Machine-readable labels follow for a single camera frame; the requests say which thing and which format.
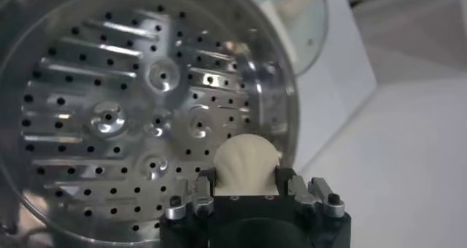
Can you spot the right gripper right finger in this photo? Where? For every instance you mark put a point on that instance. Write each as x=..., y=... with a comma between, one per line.
x=321, y=194

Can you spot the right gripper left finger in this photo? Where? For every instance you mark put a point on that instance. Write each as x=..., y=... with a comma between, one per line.
x=202, y=202

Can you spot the white steamed baozi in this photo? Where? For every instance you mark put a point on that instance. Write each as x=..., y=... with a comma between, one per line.
x=244, y=162

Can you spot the stainless steel steamer basket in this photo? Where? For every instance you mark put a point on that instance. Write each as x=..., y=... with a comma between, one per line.
x=109, y=89

